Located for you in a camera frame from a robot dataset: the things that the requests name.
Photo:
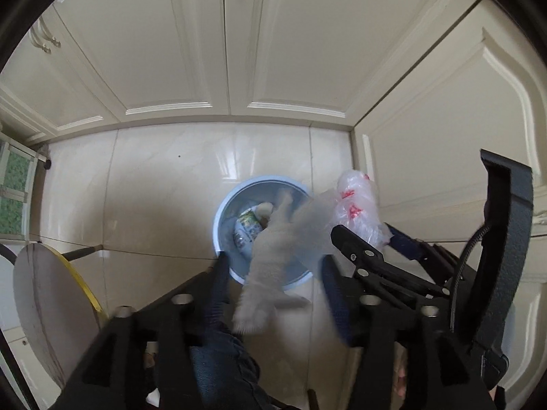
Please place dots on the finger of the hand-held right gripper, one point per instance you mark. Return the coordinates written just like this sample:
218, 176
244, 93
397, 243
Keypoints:
401, 241
363, 256

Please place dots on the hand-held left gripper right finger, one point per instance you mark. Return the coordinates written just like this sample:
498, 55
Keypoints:
337, 303

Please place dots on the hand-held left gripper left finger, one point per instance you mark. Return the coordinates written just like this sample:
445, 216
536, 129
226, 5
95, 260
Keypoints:
220, 286

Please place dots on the clear plastic bag red print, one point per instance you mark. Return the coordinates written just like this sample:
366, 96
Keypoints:
359, 213

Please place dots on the green label wrapper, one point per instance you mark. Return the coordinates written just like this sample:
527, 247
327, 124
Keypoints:
247, 228

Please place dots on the blue plastic trash bin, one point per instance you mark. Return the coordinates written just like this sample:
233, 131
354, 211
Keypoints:
239, 196

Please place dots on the person's leg in jeans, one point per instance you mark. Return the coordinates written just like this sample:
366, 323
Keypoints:
222, 371

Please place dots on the round marble-pattern table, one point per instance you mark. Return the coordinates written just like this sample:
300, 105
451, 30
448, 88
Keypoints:
47, 307

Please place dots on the green frosted glass door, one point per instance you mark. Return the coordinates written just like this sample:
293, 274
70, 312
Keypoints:
15, 179

